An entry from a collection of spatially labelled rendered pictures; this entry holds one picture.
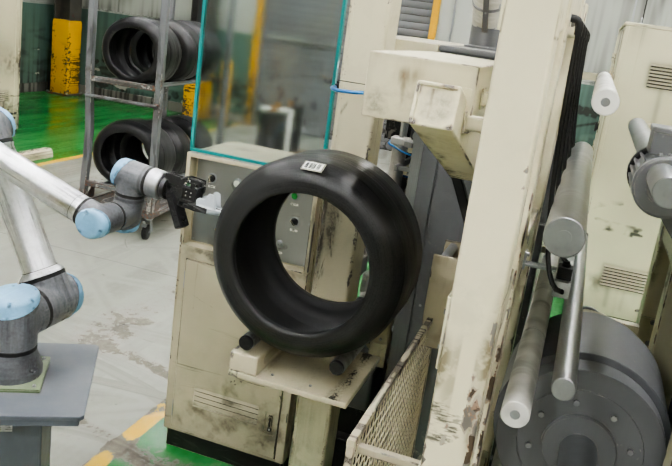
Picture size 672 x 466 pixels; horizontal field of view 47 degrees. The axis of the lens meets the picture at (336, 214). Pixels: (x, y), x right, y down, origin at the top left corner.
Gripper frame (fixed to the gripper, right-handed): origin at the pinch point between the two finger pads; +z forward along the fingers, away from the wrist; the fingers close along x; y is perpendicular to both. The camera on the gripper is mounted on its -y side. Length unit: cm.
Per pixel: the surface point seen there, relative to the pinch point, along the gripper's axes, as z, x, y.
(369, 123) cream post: 30, 27, 34
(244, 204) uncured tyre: 11.3, -12.0, 9.2
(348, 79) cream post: 20, 27, 45
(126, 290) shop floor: -140, 198, -141
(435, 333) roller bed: 69, 20, -20
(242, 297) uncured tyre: 17.1, -12.4, -16.9
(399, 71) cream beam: 49, -35, 57
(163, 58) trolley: -198, 291, -8
